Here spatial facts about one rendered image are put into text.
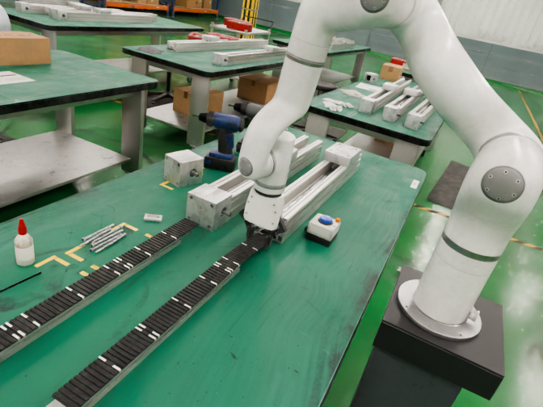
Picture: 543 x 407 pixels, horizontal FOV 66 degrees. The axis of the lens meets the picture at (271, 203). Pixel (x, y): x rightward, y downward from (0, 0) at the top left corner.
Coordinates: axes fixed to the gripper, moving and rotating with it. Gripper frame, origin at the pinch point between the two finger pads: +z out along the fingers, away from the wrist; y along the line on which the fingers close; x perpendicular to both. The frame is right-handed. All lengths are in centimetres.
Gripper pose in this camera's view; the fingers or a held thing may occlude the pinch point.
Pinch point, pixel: (258, 237)
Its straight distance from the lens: 119.7
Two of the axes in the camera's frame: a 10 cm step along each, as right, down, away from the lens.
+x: 4.5, -3.4, 8.3
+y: 8.8, 3.5, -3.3
